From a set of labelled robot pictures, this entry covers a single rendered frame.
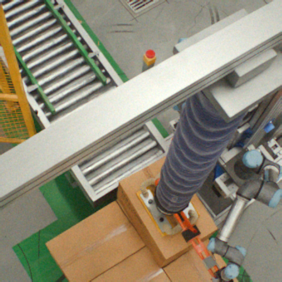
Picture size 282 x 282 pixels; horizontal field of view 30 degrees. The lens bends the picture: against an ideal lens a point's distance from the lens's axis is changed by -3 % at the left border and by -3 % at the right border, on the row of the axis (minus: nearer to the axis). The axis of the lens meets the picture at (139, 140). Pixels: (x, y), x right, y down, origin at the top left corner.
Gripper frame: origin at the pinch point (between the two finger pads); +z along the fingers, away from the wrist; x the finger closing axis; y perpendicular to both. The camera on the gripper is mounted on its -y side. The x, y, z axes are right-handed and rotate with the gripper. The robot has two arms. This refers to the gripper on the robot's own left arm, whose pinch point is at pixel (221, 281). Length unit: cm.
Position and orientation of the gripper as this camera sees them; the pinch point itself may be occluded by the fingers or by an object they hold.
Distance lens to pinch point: 339.1
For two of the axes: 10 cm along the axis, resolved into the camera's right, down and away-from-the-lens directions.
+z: -0.7, 3.6, 9.3
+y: -5.1, -8.2, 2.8
